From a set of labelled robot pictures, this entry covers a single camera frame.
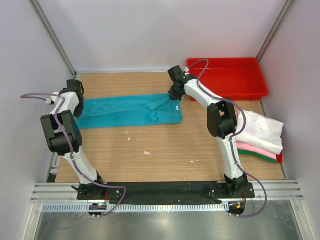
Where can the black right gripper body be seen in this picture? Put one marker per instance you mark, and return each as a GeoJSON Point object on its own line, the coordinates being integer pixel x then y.
{"type": "Point", "coordinates": [173, 93]}

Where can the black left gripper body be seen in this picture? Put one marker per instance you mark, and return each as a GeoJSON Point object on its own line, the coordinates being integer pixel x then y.
{"type": "Point", "coordinates": [79, 110]}

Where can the teal t shirt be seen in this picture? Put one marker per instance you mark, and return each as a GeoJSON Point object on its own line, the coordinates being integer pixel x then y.
{"type": "Point", "coordinates": [130, 111]}

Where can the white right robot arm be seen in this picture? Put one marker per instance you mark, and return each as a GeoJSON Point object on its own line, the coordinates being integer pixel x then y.
{"type": "Point", "coordinates": [221, 124]}

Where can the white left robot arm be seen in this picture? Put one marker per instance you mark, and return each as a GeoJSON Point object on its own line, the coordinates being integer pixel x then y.
{"type": "Point", "coordinates": [64, 138]}

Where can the red plastic bin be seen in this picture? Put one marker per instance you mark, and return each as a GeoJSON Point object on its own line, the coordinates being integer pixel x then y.
{"type": "Point", "coordinates": [240, 79]}

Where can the green folded t shirt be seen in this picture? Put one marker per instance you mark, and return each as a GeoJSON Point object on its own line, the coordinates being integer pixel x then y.
{"type": "Point", "coordinates": [246, 152]}

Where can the pink folded t shirt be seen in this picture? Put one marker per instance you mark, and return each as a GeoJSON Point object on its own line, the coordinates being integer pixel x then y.
{"type": "Point", "coordinates": [252, 148]}

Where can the white folded t shirt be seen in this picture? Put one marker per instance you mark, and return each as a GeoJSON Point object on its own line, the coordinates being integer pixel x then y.
{"type": "Point", "coordinates": [260, 131]}

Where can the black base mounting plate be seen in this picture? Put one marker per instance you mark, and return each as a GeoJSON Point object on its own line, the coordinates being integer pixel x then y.
{"type": "Point", "coordinates": [163, 193]}

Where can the white slotted cable duct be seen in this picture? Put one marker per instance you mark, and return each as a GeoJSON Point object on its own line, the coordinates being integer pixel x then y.
{"type": "Point", "coordinates": [99, 207]}

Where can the aluminium frame rail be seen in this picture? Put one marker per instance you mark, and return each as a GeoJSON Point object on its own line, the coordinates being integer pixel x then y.
{"type": "Point", "coordinates": [63, 192]}

